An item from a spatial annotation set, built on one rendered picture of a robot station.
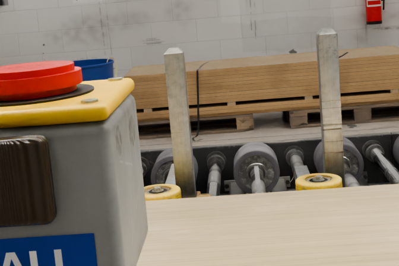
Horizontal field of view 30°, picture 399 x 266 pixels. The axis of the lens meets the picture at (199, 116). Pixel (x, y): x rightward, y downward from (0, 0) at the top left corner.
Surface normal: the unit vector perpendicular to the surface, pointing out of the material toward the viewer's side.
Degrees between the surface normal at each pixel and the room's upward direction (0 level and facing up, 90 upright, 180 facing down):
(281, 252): 0
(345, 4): 90
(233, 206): 0
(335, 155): 90
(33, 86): 90
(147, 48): 90
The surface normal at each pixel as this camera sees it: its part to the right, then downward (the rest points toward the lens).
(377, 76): -0.03, 0.18
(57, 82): 0.67, 0.07
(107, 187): 0.22, 0.15
